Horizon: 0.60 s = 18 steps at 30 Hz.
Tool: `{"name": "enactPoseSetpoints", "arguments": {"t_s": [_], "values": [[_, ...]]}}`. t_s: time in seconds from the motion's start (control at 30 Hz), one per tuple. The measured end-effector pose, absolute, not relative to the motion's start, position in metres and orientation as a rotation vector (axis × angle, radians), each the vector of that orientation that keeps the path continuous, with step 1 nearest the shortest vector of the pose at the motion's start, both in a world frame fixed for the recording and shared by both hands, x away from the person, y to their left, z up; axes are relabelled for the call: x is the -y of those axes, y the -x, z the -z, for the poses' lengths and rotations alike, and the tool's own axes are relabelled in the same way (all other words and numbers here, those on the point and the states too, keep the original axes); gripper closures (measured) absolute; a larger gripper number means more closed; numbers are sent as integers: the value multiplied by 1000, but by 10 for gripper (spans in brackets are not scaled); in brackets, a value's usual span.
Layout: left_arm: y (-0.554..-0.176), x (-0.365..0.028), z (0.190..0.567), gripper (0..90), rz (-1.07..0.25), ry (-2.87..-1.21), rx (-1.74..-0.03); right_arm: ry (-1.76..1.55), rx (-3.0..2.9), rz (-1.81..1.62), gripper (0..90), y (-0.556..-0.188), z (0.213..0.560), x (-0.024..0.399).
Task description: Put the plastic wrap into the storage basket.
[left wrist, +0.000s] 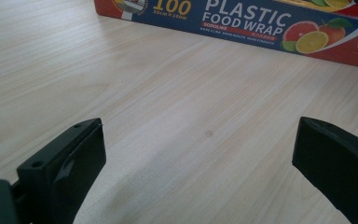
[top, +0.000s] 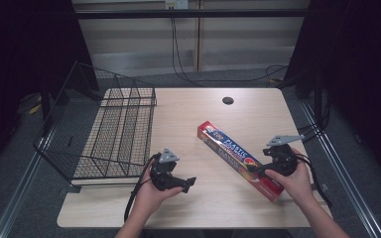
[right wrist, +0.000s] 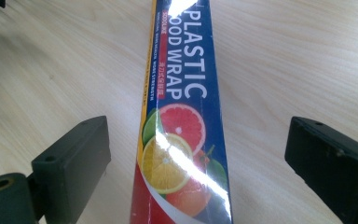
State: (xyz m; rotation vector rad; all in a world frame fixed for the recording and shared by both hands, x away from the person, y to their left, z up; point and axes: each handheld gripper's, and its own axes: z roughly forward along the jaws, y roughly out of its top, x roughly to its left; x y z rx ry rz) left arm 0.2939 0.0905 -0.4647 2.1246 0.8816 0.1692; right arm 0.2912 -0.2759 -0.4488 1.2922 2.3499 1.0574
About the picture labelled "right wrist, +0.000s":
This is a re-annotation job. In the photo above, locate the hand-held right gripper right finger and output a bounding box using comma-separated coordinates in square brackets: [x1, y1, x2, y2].
[284, 116, 358, 224]

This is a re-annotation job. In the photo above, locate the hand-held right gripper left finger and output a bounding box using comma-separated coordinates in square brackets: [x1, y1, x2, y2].
[26, 115, 112, 224]

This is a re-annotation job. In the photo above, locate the blue plastic wrap box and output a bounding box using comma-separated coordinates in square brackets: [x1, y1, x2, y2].
[130, 0, 234, 224]

